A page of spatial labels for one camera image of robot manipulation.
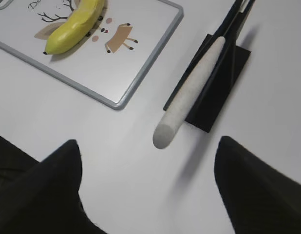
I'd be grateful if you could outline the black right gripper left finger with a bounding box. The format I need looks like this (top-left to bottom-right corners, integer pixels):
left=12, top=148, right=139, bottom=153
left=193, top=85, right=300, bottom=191
left=0, top=136, right=102, bottom=234

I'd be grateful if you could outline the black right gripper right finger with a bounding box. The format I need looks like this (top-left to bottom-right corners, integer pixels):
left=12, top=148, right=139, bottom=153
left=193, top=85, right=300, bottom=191
left=214, top=136, right=301, bottom=234

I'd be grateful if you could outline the cleaver knife with white handle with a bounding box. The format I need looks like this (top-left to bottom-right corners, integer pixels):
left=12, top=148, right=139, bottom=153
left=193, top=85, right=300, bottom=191
left=152, top=36, right=226, bottom=149

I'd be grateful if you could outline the yellow plastic banana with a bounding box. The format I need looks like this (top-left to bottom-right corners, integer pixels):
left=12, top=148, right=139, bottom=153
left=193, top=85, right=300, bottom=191
left=43, top=0, right=105, bottom=55

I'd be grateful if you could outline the black knife stand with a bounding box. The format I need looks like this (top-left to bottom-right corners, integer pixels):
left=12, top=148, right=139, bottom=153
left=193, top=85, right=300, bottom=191
left=163, top=0, right=255, bottom=133

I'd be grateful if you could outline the white grey-rimmed cutting board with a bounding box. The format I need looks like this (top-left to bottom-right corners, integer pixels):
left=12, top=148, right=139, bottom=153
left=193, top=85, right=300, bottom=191
left=0, top=0, right=184, bottom=110

